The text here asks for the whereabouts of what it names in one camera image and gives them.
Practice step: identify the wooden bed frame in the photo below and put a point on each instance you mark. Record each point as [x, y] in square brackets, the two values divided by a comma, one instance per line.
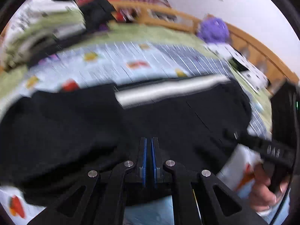
[246, 37]

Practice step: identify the black pants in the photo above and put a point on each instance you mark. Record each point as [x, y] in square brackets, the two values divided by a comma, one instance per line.
[70, 133]

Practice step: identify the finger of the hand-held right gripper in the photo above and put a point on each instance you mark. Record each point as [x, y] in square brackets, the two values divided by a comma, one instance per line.
[248, 141]

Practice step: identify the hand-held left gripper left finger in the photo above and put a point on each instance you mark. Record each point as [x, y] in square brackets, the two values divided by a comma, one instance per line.
[143, 164]

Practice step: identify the black clothes pile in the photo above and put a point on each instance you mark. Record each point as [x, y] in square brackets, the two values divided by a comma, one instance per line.
[98, 11]

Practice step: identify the folded white flower quilt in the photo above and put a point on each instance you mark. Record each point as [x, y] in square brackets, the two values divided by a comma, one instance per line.
[39, 11]

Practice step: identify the person's right hand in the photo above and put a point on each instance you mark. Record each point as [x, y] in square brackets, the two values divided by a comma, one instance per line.
[262, 192]

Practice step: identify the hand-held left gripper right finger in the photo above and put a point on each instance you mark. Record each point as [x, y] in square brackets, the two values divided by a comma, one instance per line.
[154, 164]

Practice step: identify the fruit printed blanket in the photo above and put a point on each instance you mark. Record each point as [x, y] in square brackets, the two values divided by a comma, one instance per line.
[140, 58]

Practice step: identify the green bed sheet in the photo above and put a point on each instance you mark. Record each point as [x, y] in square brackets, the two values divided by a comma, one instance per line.
[152, 34]

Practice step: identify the purple plush toy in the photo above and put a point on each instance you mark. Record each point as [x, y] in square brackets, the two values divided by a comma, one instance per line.
[213, 29]

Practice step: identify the white flower pillow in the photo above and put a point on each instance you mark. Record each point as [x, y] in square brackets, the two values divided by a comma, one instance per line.
[243, 63]

